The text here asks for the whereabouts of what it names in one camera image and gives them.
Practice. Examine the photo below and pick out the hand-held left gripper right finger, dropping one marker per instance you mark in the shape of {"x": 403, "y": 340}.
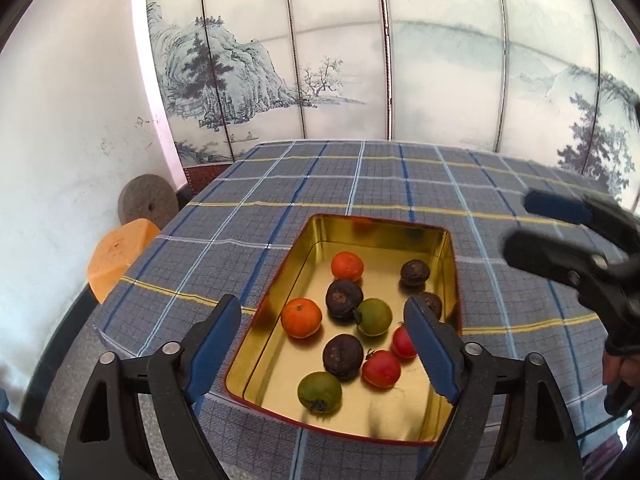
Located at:
{"x": 432, "y": 350}

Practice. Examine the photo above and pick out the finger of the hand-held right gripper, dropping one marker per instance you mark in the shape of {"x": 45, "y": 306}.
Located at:
{"x": 555, "y": 207}
{"x": 540, "y": 255}

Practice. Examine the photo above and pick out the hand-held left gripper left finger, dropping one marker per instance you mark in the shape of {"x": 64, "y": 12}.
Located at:
{"x": 215, "y": 350}

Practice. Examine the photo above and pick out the red tomato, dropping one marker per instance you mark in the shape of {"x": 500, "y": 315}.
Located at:
{"x": 402, "y": 342}
{"x": 381, "y": 368}

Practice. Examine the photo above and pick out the dark brown passion fruit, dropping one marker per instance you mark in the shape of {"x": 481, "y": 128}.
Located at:
{"x": 414, "y": 273}
{"x": 343, "y": 357}
{"x": 432, "y": 304}
{"x": 344, "y": 299}

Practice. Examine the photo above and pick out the green round fruit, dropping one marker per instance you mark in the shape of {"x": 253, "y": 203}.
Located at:
{"x": 319, "y": 392}
{"x": 375, "y": 316}

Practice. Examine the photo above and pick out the gold metal tin tray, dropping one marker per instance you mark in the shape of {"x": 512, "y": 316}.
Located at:
{"x": 295, "y": 355}

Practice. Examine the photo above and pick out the person's right hand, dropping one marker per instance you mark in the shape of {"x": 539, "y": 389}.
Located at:
{"x": 612, "y": 367}

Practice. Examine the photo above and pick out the orange tangerine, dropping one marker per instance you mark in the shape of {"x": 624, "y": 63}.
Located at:
{"x": 301, "y": 317}
{"x": 347, "y": 266}

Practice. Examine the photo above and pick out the orange plastic stool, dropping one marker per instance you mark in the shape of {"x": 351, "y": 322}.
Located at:
{"x": 117, "y": 255}

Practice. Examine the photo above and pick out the grey round millstone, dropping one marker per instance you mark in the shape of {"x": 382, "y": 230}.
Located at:
{"x": 145, "y": 200}

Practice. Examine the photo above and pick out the blue grey plaid tablecloth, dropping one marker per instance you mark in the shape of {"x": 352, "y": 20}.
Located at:
{"x": 350, "y": 185}

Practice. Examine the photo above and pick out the landscape painted folding screen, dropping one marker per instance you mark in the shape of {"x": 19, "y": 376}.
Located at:
{"x": 440, "y": 60}

